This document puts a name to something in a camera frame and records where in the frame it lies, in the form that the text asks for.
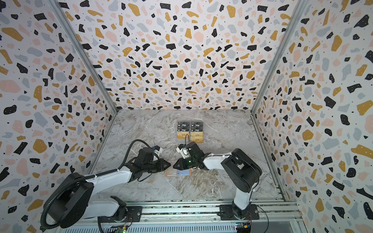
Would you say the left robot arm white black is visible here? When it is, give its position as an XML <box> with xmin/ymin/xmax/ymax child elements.
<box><xmin>40</xmin><ymin>146</ymin><xmax>171</xmax><ymax>229</ymax></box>

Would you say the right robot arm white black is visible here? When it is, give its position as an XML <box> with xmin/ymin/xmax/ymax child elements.
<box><xmin>173</xmin><ymin>142</ymin><xmax>262</xmax><ymax>219</ymax></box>

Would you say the clear acrylic card stand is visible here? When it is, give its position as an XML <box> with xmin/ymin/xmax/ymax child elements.
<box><xmin>176</xmin><ymin>120</ymin><xmax>204</xmax><ymax>143</ymax></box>

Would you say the black vip card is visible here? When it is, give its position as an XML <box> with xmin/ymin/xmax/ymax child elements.
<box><xmin>191</xmin><ymin>121</ymin><xmax>203</xmax><ymax>126</ymax></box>
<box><xmin>177</xmin><ymin>121</ymin><xmax>190</xmax><ymax>127</ymax></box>
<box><xmin>190</xmin><ymin>124</ymin><xmax>203</xmax><ymax>132</ymax></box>
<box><xmin>177</xmin><ymin>124</ymin><xmax>190</xmax><ymax>132</ymax></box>

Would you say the black VIP card rear right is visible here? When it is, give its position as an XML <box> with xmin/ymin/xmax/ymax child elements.
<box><xmin>191</xmin><ymin>121</ymin><xmax>203</xmax><ymax>126</ymax></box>

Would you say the black VIP card rear left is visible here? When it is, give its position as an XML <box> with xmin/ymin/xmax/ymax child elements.
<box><xmin>177</xmin><ymin>121</ymin><xmax>190</xmax><ymax>127</ymax></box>

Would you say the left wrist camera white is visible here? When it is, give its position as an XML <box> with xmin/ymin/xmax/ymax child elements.
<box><xmin>153</xmin><ymin>146</ymin><xmax>163</xmax><ymax>156</ymax></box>

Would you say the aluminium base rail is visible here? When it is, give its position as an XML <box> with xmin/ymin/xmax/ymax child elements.
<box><xmin>52</xmin><ymin>199</ymin><xmax>308</xmax><ymax>233</ymax></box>

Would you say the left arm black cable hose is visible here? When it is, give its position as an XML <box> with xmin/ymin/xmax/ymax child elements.
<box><xmin>40</xmin><ymin>139</ymin><xmax>152</xmax><ymax>232</ymax></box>

